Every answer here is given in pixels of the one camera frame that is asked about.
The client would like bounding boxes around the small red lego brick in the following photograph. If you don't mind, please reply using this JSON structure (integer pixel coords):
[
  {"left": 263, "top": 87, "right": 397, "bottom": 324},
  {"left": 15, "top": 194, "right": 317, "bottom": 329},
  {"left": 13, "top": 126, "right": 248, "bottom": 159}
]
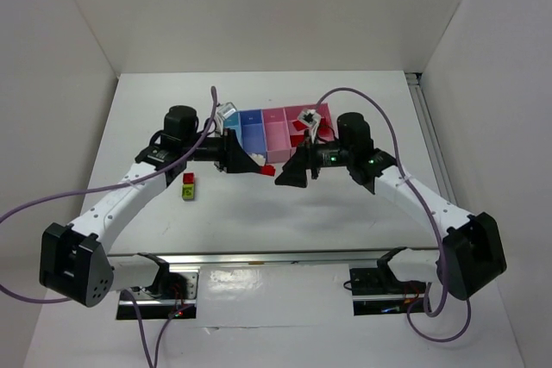
[{"left": 183, "top": 172, "right": 195, "bottom": 184}]

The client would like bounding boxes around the red lego plate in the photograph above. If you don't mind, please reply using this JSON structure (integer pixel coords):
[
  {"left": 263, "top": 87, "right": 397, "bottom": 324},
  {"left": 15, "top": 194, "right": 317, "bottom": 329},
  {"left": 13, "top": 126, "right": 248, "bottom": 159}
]
[{"left": 289, "top": 120, "right": 308, "bottom": 134}]

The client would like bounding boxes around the lime green lego brick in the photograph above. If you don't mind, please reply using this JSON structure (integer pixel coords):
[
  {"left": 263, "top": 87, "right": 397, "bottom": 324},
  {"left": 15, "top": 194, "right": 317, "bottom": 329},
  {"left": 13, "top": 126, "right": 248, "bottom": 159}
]
[{"left": 181, "top": 184, "right": 195, "bottom": 201}]

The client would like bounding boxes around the green white lego piece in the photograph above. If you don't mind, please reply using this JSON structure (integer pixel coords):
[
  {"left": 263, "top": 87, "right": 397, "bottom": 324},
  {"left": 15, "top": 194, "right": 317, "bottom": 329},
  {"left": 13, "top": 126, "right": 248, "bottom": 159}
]
[{"left": 249, "top": 153, "right": 266, "bottom": 166}]

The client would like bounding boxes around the red flower lego piece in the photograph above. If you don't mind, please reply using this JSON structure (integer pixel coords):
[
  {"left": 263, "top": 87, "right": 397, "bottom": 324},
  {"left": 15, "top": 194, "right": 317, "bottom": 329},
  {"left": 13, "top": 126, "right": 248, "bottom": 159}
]
[{"left": 290, "top": 134, "right": 307, "bottom": 148}]

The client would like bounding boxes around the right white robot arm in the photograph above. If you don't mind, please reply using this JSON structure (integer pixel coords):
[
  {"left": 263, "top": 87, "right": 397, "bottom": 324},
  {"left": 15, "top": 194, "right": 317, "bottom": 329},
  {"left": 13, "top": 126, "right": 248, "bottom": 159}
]
[{"left": 275, "top": 109, "right": 507, "bottom": 301}]

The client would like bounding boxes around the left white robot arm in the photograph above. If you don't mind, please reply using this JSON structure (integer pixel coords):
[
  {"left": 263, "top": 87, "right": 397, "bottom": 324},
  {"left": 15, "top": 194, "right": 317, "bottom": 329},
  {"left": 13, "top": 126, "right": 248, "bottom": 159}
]
[{"left": 39, "top": 105, "right": 275, "bottom": 308}]

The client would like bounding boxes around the small pink container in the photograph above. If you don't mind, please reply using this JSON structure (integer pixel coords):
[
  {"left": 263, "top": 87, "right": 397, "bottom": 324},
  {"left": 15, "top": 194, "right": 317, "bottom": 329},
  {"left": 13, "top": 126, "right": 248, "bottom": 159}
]
[{"left": 262, "top": 108, "right": 292, "bottom": 164}]

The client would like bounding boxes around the light blue container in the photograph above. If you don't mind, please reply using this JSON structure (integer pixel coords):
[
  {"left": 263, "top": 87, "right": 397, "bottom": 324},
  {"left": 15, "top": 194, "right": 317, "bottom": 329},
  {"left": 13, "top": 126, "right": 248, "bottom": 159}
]
[{"left": 216, "top": 112, "right": 242, "bottom": 145}]

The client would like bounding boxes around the large pink container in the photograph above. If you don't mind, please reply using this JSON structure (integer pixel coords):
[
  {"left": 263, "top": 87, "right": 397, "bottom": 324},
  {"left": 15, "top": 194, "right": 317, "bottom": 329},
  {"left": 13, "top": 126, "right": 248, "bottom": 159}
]
[{"left": 285, "top": 103, "right": 335, "bottom": 156}]

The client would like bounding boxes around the dark blue container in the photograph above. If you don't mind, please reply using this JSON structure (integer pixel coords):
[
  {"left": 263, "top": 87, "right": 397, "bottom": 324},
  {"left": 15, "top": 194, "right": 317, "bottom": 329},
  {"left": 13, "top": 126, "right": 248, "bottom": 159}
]
[{"left": 240, "top": 109, "right": 267, "bottom": 156}]

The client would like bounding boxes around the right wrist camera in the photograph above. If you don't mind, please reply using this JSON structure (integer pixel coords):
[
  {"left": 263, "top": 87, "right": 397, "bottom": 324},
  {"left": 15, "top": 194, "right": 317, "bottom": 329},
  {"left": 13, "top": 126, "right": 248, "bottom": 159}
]
[{"left": 298, "top": 109, "right": 322, "bottom": 130}]

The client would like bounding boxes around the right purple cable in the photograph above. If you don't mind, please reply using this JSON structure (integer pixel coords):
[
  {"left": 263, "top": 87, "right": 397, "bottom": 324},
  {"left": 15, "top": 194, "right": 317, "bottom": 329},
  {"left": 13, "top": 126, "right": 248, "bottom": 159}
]
[{"left": 314, "top": 88, "right": 474, "bottom": 343}]

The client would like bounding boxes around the aluminium rail front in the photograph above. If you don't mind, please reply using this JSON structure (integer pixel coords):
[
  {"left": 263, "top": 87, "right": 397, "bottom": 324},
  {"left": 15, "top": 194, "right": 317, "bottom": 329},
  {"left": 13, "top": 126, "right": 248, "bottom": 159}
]
[{"left": 107, "top": 247, "right": 406, "bottom": 266}]

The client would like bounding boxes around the aluminium rail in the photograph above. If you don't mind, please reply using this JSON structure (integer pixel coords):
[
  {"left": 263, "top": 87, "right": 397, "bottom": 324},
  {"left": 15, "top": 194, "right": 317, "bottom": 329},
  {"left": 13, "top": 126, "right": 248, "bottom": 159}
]
[
  {"left": 107, "top": 247, "right": 406, "bottom": 266},
  {"left": 405, "top": 72, "right": 456, "bottom": 203}
]

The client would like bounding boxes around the aluminium rail right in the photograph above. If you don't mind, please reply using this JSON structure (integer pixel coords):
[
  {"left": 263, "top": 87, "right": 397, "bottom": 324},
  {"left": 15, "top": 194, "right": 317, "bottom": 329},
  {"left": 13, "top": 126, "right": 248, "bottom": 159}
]
[{"left": 405, "top": 72, "right": 456, "bottom": 203}]

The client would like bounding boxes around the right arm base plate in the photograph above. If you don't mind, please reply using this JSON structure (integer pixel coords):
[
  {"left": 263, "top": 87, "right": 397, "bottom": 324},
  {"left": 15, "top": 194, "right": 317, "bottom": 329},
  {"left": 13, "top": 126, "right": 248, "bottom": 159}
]
[{"left": 343, "top": 268, "right": 427, "bottom": 316}]

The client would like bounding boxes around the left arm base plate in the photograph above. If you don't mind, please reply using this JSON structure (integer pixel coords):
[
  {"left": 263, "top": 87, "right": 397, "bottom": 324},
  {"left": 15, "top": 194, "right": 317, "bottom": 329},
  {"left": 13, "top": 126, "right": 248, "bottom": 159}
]
[{"left": 116, "top": 268, "right": 199, "bottom": 321}]

